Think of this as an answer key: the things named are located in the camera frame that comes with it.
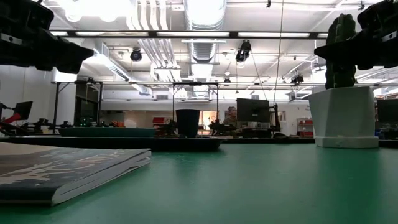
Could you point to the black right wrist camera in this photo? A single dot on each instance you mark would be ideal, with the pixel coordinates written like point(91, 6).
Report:
point(379, 15)

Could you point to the green plastic plate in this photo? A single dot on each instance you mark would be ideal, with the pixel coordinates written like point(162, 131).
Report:
point(105, 132)

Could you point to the white faceted plant pot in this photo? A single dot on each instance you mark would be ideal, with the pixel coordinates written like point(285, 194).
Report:
point(343, 115)

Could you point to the black metal frame stand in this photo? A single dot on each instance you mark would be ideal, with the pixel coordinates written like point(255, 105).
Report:
point(217, 99)

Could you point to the green artificial cactus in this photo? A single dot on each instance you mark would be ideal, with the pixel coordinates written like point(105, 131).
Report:
point(340, 77)

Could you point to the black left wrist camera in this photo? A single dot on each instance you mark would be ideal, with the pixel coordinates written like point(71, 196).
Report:
point(25, 15)

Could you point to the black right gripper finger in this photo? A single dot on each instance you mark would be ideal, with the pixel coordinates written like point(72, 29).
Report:
point(353, 61)
point(342, 48)

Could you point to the shelf with red bins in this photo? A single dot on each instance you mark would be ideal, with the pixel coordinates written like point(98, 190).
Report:
point(305, 127)

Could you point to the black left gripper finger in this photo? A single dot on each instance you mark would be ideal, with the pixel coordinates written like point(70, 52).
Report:
point(68, 51)
point(62, 66)

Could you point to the dark paperback book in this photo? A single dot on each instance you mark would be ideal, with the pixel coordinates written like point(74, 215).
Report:
point(62, 168)

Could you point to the tall black metal frame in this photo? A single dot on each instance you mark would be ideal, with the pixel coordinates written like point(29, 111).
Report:
point(56, 102)

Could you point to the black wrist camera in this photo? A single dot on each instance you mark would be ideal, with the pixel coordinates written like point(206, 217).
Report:
point(25, 15)
point(379, 15)

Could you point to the red background device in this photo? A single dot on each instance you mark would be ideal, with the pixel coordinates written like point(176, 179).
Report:
point(12, 119)

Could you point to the dark blue plastic cup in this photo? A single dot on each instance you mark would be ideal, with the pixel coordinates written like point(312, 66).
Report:
point(188, 123)

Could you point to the black ceiling-hung camera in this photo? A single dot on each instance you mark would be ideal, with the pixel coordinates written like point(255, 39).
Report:
point(243, 51)

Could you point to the black ceiling spotlight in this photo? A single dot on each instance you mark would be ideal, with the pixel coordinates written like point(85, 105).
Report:
point(136, 55)
point(297, 79)

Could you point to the dark green plastic tray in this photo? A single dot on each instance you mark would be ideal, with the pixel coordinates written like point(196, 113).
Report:
point(186, 143)

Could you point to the person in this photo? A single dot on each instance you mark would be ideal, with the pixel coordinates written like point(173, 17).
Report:
point(231, 119)

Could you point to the black computer monitor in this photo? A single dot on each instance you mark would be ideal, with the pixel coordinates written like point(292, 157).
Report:
point(388, 110)
point(23, 110)
point(252, 110)

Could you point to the silver ceiling air duct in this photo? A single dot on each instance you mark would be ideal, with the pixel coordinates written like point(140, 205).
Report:
point(203, 12)

